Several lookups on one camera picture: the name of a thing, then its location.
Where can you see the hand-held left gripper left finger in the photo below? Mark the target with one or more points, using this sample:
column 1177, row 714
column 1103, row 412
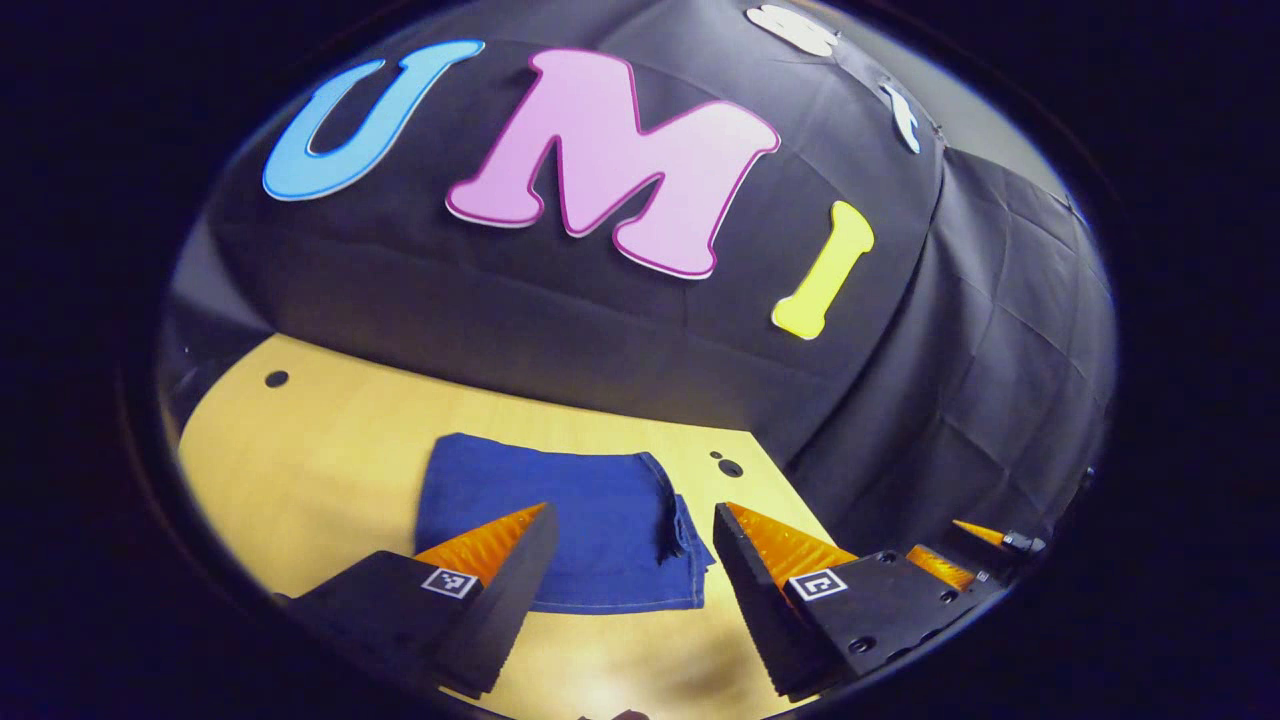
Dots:
column 505, row 620

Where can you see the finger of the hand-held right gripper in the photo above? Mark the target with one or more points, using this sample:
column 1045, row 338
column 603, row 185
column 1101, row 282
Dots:
column 942, row 567
column 990, row 537

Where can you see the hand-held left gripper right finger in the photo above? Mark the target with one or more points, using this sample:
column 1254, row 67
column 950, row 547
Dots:
column 760, row 620

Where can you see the blue denim jeans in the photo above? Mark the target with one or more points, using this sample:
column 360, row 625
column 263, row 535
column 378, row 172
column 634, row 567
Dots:
column 560, row 480

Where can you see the black backdrop cloth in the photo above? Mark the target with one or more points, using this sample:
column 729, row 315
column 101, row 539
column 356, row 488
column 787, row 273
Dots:
column 600, row 320

